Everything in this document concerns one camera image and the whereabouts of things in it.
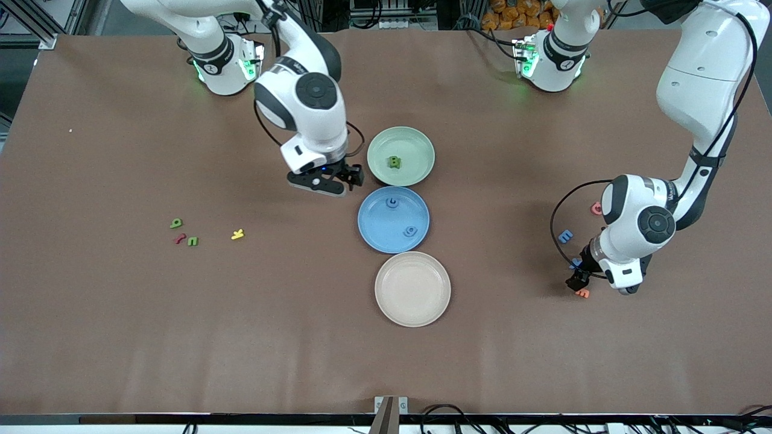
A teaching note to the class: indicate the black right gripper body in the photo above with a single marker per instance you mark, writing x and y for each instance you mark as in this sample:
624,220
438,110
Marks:
344,172

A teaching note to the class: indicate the blue foam letter E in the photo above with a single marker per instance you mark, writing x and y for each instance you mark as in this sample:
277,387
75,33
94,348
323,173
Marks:
565,235

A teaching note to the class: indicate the green foam letter B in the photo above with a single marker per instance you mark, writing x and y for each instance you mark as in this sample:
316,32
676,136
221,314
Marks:
394,161

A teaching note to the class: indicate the blue foam lowercase g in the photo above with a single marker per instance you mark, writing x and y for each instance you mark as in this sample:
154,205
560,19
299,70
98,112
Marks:
410,231

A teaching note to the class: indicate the green foam digit nine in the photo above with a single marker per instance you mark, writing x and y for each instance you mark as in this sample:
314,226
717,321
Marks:
175,223

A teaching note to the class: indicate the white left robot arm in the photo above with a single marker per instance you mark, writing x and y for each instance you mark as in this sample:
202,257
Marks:
699,72

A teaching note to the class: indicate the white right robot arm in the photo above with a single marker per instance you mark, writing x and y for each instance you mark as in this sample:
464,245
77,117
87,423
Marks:
301,102

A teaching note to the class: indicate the red foam letter G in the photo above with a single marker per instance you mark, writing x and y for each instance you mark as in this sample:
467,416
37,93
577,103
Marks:
594,209

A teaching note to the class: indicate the blue plate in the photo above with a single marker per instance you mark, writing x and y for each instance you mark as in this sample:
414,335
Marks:
377,226

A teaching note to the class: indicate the pale green plate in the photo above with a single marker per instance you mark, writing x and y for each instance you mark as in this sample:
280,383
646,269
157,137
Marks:
416,147

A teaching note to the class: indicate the yellow foam letter K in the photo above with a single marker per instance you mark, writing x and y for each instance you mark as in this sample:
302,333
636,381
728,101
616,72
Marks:
237,234

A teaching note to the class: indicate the beige plate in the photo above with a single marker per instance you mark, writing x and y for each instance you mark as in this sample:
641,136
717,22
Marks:
412,289

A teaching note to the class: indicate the white power strip with plugs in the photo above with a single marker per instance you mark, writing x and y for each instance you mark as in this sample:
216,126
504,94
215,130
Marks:
262,13

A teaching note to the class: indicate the pile of orange fruit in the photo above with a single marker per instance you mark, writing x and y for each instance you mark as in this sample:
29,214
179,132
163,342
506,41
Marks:
512,15

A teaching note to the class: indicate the brown table cover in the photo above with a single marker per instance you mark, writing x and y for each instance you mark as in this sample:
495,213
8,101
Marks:
120,337

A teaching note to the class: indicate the grey metal bracket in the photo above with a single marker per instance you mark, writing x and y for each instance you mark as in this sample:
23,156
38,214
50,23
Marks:
403,405

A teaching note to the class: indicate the brown post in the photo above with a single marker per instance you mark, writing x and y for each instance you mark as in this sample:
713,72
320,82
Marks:
386,419

